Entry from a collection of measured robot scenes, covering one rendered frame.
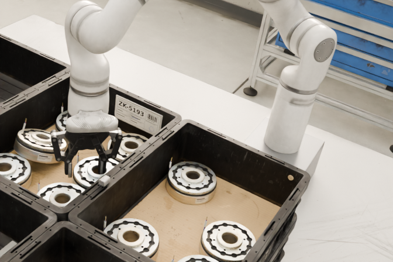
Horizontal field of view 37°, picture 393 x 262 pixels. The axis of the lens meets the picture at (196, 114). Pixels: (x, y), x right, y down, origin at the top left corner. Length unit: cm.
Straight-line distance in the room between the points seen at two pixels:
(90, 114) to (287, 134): 54
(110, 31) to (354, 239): 78
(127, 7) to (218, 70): 247
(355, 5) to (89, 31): 209
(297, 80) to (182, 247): 47
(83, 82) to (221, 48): 270
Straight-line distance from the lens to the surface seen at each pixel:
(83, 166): 124
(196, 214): 120
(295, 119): 141
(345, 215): 152
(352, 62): 305
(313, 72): 136
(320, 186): 157
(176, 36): 377
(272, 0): 120
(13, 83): 155
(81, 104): 108
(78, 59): 106
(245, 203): 125
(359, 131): 324
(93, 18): 100
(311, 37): 131
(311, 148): 152
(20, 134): 127
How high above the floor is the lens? 163
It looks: 33 degrees down
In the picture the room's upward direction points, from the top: 10 degrees clockwise
